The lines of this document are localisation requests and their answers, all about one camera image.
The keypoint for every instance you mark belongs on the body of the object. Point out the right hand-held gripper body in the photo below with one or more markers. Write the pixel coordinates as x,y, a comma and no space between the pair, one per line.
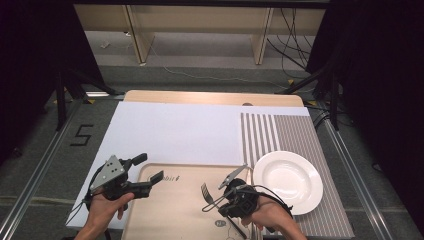
241,200

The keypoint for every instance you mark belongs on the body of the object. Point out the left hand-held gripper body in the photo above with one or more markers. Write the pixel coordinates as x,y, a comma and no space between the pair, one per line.
110,175

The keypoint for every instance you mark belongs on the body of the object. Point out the aluminium floor rail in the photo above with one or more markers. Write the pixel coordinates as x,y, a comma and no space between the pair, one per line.
33,186
353,173

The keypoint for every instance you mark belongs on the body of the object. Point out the black curtain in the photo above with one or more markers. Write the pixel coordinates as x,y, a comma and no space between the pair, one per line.
383,83
40,40

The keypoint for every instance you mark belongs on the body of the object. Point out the person's right hand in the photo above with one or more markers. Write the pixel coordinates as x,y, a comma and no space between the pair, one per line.
266,213

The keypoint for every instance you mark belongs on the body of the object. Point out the beige wooden desk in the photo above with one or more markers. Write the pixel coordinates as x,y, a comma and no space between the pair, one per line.
200,20

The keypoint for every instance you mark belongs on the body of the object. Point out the light wooden table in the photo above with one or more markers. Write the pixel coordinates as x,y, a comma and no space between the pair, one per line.
200,97

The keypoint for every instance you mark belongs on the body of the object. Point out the grey striped placemat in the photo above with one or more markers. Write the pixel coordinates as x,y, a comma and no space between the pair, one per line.
300,133

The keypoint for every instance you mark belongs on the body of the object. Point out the white table sheet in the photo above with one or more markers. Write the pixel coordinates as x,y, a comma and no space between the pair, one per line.
173,133

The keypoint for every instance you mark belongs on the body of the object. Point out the metal fork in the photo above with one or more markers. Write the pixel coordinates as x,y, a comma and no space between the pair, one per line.
207,195

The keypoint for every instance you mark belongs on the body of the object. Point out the black metal stand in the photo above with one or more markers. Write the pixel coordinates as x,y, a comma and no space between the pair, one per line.
60,100
334,100

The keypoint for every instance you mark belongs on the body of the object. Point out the person's left hand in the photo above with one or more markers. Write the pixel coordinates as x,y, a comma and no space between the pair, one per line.
105,210

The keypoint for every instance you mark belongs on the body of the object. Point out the white round plate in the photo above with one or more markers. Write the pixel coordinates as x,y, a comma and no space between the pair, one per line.
286,180

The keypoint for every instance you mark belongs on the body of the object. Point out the beige plastic tray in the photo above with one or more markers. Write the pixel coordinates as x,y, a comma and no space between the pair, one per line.
180,206

